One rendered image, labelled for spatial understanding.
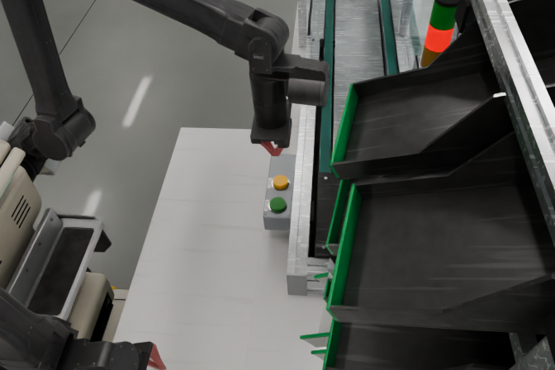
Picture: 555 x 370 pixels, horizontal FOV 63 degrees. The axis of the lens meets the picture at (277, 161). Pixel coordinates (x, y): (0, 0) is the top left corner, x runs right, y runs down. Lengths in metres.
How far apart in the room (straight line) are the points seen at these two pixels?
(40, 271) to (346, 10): 1.38
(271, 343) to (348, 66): 0.93
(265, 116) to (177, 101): 2.20
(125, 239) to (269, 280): 1.33
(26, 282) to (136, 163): 1.67
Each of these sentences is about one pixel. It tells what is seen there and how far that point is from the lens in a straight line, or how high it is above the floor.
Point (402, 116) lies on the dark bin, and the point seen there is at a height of 1.54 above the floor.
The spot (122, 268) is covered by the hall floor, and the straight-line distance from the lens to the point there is 2.28.
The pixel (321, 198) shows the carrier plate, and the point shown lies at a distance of 1.13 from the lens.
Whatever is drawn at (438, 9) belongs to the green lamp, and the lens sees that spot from 0.95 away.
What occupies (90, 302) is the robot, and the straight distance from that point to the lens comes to 1.30.
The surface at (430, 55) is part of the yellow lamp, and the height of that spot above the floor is 1.30.
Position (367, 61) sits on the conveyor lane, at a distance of 1.61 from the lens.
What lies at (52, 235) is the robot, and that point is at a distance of 1.11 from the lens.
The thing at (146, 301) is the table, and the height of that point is 0.86.
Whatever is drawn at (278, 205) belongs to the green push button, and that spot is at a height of 0.97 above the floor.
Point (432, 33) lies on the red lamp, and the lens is 0.98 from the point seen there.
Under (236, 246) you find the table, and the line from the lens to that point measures 1.19.
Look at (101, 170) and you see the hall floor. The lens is 2.70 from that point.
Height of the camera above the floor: 1.88
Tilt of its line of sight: 49 degrees down
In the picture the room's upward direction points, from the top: 5 degrees counter-clockwise
